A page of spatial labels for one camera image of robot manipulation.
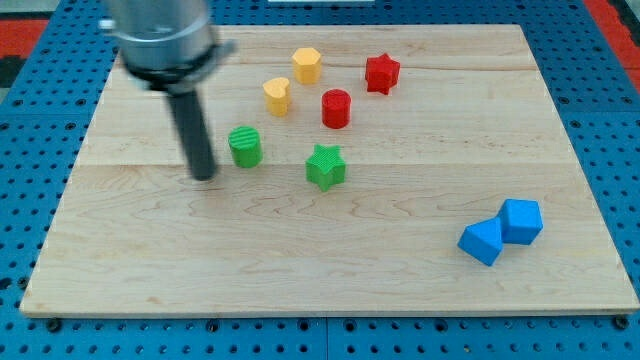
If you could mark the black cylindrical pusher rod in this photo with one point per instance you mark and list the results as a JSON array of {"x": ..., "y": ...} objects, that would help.
[{"x": 191, "y": 127}]

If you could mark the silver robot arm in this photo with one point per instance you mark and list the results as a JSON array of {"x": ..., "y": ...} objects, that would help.
[{"x": 171, "y": 46}]

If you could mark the green star block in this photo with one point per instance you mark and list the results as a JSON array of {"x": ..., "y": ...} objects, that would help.
[{"x": 325, "y": 167}]

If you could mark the red star block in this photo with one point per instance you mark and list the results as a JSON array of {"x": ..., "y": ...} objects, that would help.
[{"x": 381, "y": 73}]

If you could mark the blue cube block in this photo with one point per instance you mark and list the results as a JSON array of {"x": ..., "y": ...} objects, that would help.
[{"x": 521, "y": 221}]

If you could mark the green cylinder block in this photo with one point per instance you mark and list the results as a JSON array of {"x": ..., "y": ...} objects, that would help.
[{"x": 245, "y": 146}]

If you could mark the yellow heart block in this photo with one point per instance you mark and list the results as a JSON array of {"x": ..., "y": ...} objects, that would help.
[{"x": 277, "y": 96}]

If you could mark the yellow hexagon block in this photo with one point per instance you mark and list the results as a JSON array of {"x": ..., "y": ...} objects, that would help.
[{"x": 307, "y": 65}]

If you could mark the red cylinder block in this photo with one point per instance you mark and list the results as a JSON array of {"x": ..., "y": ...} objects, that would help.
[{"x": 336, "y": 108}]

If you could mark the wooden board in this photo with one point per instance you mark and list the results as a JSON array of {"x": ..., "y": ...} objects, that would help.
[{"x": 469, "y": 124}]

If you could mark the blue triangular block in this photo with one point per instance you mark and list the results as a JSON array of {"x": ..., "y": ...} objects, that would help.
[{"x": 483, "y": 241}]

